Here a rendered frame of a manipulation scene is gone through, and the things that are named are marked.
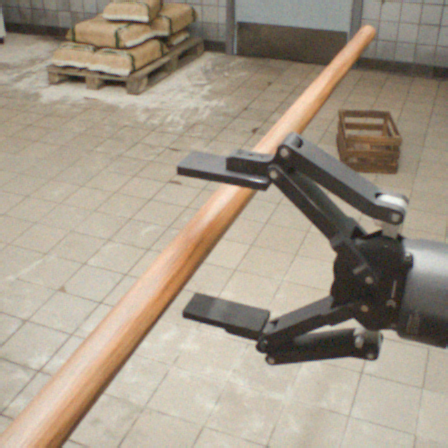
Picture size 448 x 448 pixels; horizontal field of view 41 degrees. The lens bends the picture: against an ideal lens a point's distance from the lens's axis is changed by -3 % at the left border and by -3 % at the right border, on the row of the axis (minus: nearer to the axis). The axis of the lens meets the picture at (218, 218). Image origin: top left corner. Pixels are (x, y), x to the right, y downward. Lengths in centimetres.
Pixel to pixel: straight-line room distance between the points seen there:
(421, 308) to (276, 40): 495
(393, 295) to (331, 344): 7
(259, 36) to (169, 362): 373
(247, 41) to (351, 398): 390
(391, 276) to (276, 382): 161
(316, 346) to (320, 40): 478
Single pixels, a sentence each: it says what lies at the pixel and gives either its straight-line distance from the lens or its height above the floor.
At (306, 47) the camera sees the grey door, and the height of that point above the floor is 13.
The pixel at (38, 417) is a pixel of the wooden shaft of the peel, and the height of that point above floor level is 121.
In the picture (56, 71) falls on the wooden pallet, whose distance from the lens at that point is 482.
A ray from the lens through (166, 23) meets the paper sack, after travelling 495.
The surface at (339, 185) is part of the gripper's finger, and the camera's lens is 42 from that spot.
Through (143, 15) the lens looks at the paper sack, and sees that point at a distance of 466.
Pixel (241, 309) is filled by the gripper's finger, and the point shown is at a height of 113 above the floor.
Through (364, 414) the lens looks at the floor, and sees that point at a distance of 199.
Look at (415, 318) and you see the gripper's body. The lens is 43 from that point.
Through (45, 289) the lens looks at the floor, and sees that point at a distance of 250.
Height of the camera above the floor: 146
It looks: 31 degrees down
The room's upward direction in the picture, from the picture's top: straight up
